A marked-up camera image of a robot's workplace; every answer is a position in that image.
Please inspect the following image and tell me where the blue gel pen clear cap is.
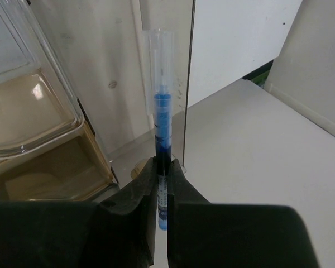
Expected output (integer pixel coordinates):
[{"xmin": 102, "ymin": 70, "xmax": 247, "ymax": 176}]
[{"xmin": 143, "ymin": 29, "xmax": 174, "ymax": 231}]

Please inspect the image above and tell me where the clear plastic organizer tray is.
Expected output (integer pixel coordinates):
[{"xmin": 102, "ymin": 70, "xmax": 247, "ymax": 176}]
[{"xmin": 0, "ymin": 1, "xmax": 118, "ymax": 201}]

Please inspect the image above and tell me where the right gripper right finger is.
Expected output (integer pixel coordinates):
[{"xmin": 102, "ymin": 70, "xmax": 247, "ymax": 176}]
[{"xmin": 167, "ymin": 160, "xmax": 319, "ymax": 267}]

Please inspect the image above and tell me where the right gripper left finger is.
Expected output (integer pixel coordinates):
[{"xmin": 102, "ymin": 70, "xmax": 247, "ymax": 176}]
[{"xmin": 0, "ymin": 158, "xmax": 157, "ymax": 267}]

